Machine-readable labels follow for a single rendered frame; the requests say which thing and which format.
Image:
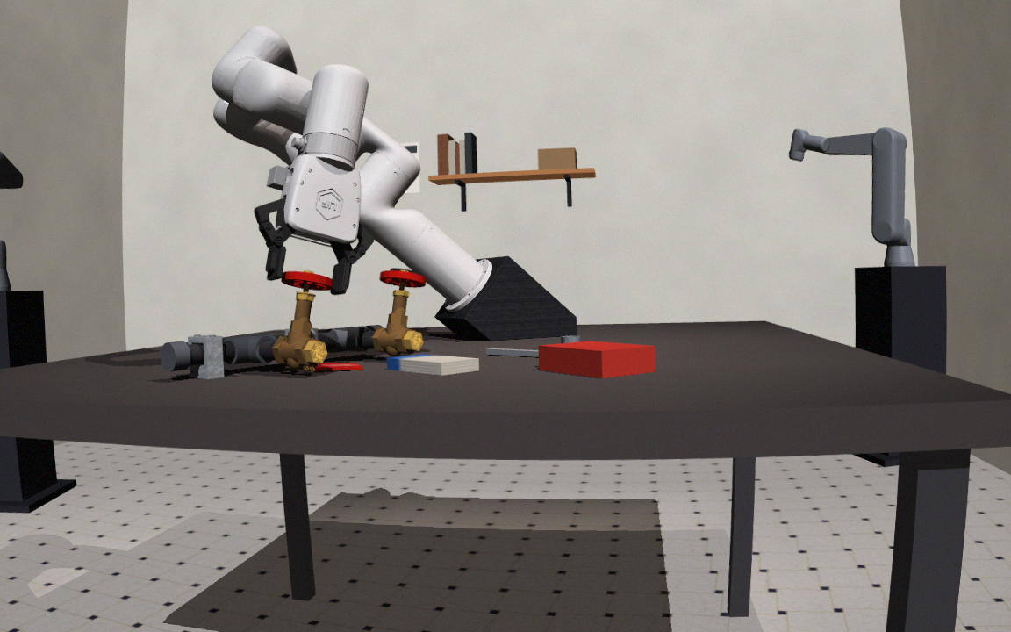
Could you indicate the red valve tag with chain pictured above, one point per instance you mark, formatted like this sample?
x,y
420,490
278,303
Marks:
x,y
331,366

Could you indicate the red flat box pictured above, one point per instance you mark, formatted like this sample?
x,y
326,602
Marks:
x,y
597,359

